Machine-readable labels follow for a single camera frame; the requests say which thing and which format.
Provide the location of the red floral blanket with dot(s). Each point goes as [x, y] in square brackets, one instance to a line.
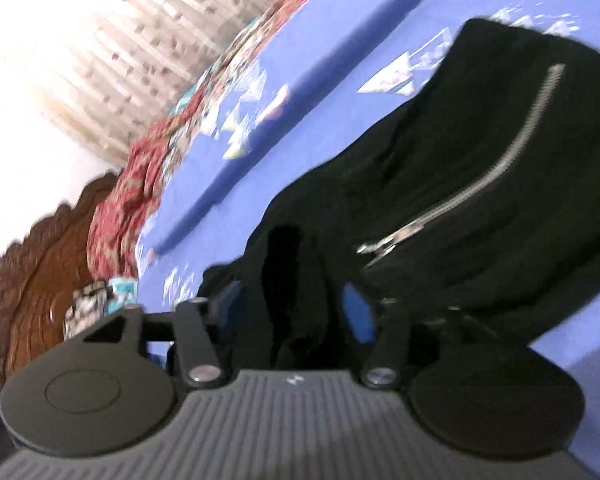
[145, 170]

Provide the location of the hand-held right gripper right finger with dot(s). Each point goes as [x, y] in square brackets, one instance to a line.
[356, 313]

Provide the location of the blue printed bed sheet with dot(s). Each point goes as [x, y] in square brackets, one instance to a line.
[330, 80]

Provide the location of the patterned beige curtain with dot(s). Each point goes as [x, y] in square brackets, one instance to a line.
[130, 35]

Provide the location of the black white patterned cloth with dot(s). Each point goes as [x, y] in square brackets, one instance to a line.
[84, 305]

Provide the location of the carved wooden headboard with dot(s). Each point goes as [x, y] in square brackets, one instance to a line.
[35, 285]

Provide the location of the black pants with zipper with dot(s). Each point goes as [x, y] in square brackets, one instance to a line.
[470, 170]

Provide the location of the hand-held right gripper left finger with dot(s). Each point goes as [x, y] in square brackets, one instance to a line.
[228, 306]

